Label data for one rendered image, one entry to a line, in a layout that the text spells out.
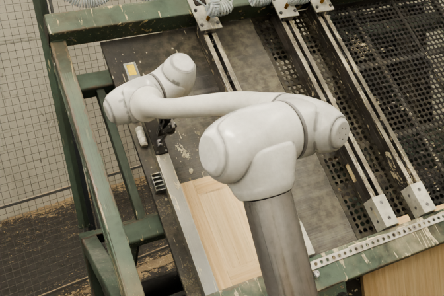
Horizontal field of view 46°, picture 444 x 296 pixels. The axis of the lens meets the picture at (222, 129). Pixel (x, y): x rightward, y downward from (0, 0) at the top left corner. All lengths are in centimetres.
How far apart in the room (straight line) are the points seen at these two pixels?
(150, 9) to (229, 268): 109
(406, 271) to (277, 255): 154
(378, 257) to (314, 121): 108
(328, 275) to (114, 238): 76
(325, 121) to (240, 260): 94
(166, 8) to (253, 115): 132
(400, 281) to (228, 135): 168
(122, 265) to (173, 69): 68
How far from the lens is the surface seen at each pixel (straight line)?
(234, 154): 96
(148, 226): 193
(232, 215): 195
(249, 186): 100
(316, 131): 108
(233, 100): 130
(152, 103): 141
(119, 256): 180
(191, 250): 185
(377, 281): 245
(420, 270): 260
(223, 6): 220
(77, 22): 218
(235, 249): 191
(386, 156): 231
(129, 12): 223
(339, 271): 200
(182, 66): 150
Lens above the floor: 175
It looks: 11 degrees down
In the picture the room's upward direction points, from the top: 9 degrees counter-clockwise
